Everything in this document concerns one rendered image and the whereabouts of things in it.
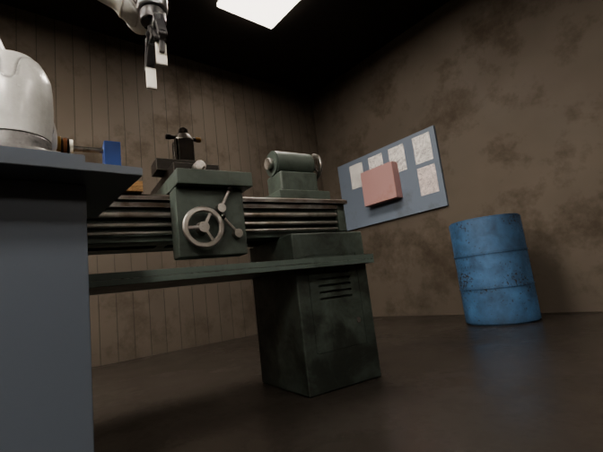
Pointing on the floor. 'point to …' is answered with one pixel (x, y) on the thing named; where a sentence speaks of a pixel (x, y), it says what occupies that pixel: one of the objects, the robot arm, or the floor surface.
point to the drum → (494, 271)
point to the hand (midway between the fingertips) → (156, 73)
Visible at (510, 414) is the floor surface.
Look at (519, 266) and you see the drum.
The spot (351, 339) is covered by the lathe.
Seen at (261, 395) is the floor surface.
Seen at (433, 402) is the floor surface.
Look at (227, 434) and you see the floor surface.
